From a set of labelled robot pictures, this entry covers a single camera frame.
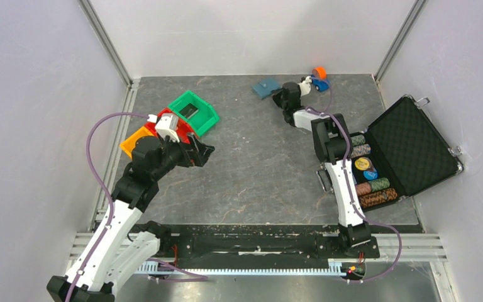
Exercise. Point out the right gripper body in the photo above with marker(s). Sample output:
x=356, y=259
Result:
x=278, y=96

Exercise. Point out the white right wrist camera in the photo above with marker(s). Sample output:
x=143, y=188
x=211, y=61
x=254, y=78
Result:
x=305, y=85

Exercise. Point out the dark card in green bin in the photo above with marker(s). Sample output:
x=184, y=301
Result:
x=189, y=111

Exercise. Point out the blue orange toy car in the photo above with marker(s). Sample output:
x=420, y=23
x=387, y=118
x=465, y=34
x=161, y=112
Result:
x=320, y=79

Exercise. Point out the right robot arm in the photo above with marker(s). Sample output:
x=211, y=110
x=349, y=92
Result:
x=333, y=148

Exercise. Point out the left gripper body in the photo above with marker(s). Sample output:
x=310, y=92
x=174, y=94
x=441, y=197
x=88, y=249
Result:
x=177, y=154

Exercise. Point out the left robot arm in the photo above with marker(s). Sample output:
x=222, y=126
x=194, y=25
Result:
x=102, y=269

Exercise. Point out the blue dealer chip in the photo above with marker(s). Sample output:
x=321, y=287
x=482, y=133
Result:
x=371, y=175

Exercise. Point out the blue leather card holder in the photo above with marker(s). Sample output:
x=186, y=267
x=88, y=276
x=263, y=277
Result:
x=265, y=87

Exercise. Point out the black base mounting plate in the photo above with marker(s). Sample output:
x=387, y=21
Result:
x=209, y=246

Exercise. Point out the yellow plastic bin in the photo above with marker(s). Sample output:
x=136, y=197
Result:
x=128, y=145

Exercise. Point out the black poker chip case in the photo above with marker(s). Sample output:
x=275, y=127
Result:
x=407, y=151

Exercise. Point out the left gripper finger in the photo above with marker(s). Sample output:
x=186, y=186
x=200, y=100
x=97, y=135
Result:
x=198, y=146
x=200, y=158

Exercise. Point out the yellow dealer chip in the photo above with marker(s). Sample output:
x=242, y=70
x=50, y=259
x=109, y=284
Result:
x=363, y=163

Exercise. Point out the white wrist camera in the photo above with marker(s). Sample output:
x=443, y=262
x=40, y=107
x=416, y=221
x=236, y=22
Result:
x=305, y=85
x=165, y=126

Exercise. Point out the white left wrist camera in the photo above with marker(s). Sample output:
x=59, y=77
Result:
x=165, y=126

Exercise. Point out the green plastic bin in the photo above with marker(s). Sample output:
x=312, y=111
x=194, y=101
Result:
x=199, y=115

